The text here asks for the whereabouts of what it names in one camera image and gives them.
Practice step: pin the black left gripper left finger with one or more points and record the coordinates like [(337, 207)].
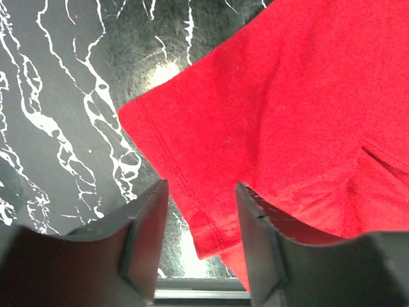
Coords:
[(109, 262)]

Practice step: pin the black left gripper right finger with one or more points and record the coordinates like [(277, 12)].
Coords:
[(290, 263)]

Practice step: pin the red t shirt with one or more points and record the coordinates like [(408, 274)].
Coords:
[(308, 104)]

